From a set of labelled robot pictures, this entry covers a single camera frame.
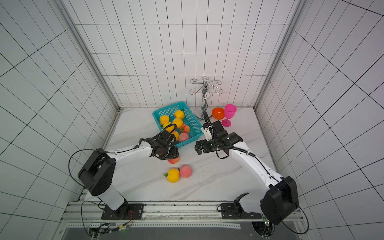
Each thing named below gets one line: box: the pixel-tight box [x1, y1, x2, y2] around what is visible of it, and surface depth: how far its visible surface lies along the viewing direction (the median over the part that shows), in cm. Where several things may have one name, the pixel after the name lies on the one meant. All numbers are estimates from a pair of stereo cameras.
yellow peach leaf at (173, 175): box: [163, 167, 181, 183], surface depth 81 cm
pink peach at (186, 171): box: [180, 164, 193, 179], surface depth 83 cm
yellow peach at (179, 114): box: [174, 109, 185, 120], surface depth 111 cm
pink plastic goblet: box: [221, 104, 237, 128], surface depth 102 cm
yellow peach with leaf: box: [160, 115, 170, 126], surface depth 106 cm
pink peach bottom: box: [178, 132, 190, 143], surface depth 97 cm
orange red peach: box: [180, 124, 190, 133], surface depth 102 cm
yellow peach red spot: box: [172, 117, 184, 129], surface depth 106 cm
